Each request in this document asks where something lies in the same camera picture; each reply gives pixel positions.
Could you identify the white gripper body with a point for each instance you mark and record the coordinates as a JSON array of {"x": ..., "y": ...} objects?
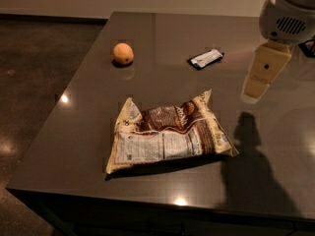
[{"x": 284, "y": 21}]

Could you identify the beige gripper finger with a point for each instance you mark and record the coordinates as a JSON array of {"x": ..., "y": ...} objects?
[{"x": 268, "y": 62}]

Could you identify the brown chip bag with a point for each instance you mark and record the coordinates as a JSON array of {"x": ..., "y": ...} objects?
[{"x": 167, "y": 133}]

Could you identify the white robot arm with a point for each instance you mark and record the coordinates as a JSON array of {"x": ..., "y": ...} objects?
[{"x": 284, "y": 24}]

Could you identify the rxbar blueberry bar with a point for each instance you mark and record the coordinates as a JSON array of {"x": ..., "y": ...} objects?
[{"x": 201, "y": 61}]

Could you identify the black object at table edge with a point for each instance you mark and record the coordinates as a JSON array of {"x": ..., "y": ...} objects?
[{"x": 308, "y": 48}]

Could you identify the orange fruit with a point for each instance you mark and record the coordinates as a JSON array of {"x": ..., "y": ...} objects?
[{"x": 123, "y": 53}]

